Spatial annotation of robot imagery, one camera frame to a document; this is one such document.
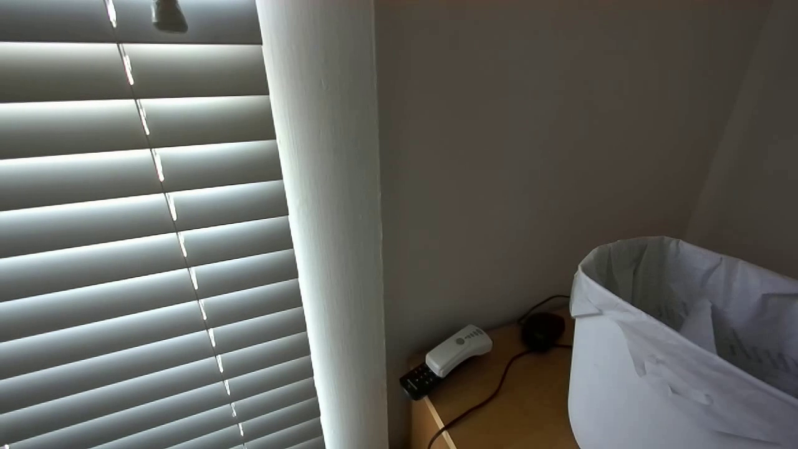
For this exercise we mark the white bin with liner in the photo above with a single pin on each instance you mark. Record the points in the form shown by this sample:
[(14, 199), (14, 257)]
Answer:
[(664, 376)]

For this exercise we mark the white handheld device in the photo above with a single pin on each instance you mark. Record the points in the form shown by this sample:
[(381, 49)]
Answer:
[(456, 350)]

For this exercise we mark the black remote control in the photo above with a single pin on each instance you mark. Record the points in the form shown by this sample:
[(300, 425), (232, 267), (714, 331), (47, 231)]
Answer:
[(418, 383)]

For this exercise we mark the black round puck device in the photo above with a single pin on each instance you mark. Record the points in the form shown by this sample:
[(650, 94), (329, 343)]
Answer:
[(542, 331)]

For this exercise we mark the white slatted window blind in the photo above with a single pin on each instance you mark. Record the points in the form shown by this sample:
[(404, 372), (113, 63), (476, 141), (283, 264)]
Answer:
[(125, 251)]

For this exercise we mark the dark blind wand knob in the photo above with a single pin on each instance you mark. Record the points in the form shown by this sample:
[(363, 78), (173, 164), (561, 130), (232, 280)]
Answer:
[(167, 14)]

